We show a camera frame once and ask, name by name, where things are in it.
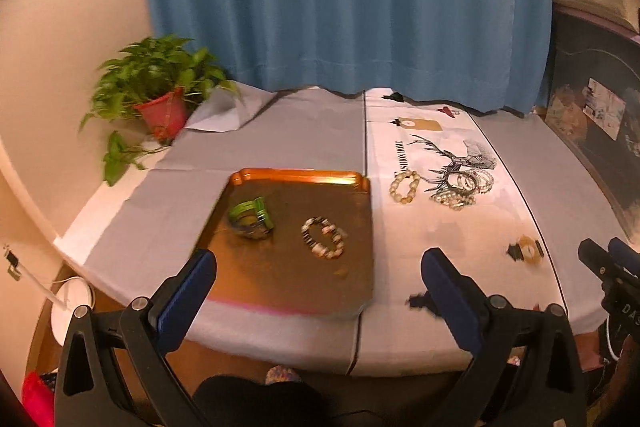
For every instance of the red cloth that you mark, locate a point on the red cloth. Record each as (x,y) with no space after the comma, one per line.
(37,399)

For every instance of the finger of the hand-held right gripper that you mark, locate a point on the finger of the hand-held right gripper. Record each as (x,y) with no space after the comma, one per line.
(595,257)
(622,249)

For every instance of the white plastic object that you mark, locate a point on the white plastic object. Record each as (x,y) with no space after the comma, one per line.
(70,294)

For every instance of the white deer print table runner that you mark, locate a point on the white deer print table runner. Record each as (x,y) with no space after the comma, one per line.
(440,237)

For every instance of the person's dark clothed leg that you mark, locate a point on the person's dark clothed leg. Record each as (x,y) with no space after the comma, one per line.
(260,404)

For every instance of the clear storage box purple lid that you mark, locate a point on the clear storage box purple lid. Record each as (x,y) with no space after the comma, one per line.
(590,72)

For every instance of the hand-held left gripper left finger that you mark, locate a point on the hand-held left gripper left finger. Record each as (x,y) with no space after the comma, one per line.
(190,287)

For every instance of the colourful knitted item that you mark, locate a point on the colourful knitted item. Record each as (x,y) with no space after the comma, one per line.
(282,374)

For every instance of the pile of mixed jewelry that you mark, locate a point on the pile of mixed jewelry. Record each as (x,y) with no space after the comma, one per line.
(452,199)

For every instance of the potted green plant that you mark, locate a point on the potted green plant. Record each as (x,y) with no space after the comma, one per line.
(150,67)

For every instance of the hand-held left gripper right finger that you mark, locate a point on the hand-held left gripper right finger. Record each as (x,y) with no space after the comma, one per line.
(445,292)

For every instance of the blue curtain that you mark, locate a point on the blue curtain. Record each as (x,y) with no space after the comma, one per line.
(350,7)

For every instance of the orange metal tray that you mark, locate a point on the orange metal tray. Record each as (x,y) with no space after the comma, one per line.
(285,267)

